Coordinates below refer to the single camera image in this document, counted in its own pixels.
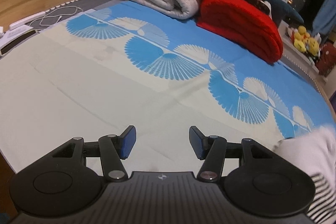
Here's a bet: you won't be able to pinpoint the white power strip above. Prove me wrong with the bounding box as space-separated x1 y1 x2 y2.
9 11 46 31

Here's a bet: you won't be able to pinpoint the yellow plush toys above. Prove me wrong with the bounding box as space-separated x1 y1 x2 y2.
290 26 320 57

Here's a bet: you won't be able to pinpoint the red folded blanket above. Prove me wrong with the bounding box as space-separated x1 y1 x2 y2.
197 0 283 64

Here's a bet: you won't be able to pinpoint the striped white hooded garment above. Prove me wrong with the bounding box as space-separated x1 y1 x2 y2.
273 126 335 223

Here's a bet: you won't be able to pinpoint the dark red plush toy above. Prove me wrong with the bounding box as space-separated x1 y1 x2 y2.
315 42 336 77

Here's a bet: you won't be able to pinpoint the white charging cable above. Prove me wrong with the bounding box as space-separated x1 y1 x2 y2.
28 4 83 30

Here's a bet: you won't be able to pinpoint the blue white patterned bedsheet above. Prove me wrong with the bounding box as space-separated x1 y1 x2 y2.
1 1 334 172

